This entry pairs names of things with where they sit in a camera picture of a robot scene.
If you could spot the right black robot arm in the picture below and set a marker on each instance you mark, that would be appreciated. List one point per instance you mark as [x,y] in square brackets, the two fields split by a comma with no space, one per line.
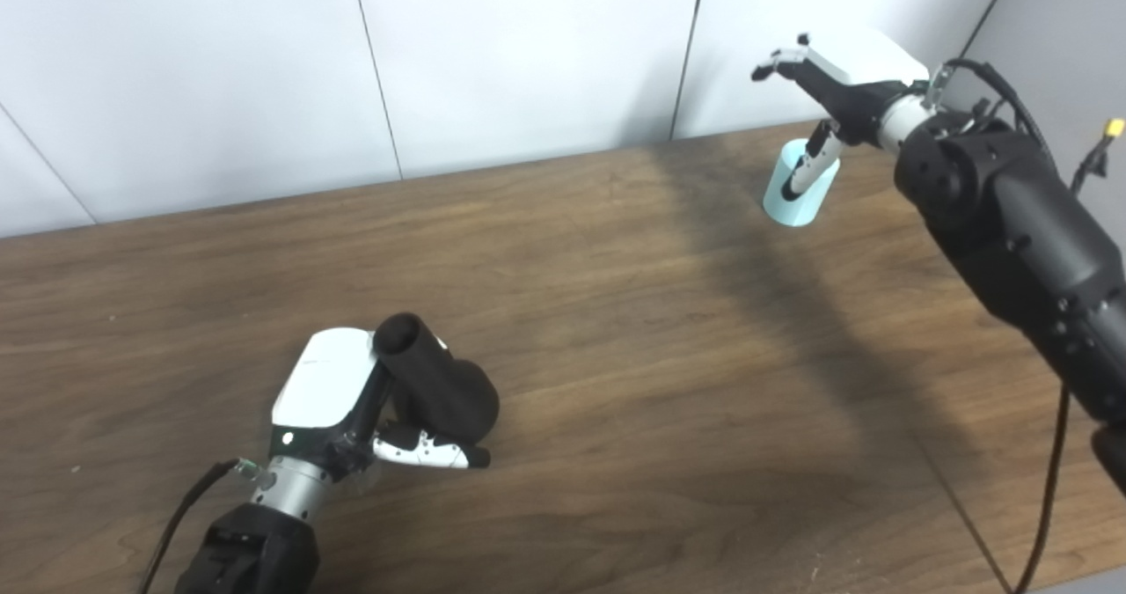
[1012,216]

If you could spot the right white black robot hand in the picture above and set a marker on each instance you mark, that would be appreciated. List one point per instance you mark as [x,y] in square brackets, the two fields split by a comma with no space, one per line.
[858,70]

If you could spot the black funnel-shaped nozzle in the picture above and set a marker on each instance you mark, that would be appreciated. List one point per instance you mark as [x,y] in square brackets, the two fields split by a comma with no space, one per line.
[440,383]

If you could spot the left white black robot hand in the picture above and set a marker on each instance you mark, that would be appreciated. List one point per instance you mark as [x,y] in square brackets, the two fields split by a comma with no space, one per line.
[325,378]

